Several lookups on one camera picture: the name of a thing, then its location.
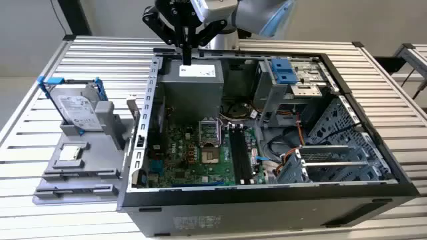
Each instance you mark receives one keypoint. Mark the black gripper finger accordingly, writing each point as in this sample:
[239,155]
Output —
[209,33]
[163,30]

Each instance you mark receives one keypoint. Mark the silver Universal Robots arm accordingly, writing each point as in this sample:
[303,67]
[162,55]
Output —
[254,15]

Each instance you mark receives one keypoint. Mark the grey power supply unit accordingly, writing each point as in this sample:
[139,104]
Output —
[190,97]

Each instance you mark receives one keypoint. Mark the blue drive cage latch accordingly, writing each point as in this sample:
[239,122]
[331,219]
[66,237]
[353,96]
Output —
[282,72]

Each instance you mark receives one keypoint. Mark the round black speaker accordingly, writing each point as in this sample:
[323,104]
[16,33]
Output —
[241,109]

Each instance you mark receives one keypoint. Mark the grey metal drive cage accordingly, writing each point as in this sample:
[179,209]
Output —
[270,100]

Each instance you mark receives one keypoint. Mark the hard disk in blue carrier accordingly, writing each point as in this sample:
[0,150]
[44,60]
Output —
[76,107]

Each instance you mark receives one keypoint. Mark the CPU socket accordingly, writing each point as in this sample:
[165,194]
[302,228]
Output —
[211,155]

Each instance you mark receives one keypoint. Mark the green motherboard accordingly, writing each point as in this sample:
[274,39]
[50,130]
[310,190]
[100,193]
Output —
[181,155]

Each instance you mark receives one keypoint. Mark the grey plastic parts rack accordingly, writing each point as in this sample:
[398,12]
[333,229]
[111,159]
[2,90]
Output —
[96,150]

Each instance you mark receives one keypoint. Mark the silver CPU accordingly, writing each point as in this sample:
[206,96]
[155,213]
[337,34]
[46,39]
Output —
[71,153]

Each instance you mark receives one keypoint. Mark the blue expansion slot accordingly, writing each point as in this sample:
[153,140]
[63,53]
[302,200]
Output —
[201,184]

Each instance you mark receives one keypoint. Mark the metal side table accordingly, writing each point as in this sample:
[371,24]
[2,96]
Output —
[417,53]

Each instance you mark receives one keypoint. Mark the metal disk bay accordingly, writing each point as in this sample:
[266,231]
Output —
[334,164]

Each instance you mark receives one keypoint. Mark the black open PC case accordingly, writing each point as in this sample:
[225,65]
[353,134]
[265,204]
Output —
[267,215]

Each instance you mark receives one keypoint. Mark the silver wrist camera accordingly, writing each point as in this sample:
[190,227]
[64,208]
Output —
[217,8]

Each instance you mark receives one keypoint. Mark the black frame post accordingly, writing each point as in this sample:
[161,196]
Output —
[76,17]

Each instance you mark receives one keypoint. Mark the black table bracket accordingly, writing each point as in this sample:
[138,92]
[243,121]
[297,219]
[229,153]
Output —
[389,64]

